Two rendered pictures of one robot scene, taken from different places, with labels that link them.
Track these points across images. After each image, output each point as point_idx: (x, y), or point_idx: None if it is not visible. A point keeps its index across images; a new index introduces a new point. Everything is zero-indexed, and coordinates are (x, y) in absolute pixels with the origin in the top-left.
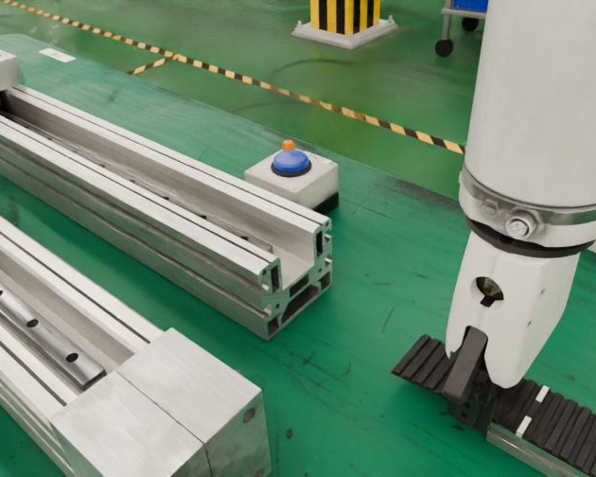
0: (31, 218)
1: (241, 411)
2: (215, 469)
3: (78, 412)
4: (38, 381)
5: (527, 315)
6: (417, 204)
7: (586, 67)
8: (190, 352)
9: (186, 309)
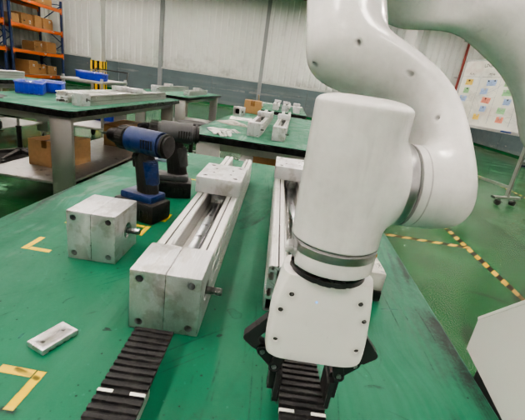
0: (259, 226)
1: (187, 279)
2: (167, 294)
3: (159, 246)
4: (168, 238)
5: (277, 301)
6: (424, 332)
7: (311, 162)
8: (205, 258)
9: (256, 280)
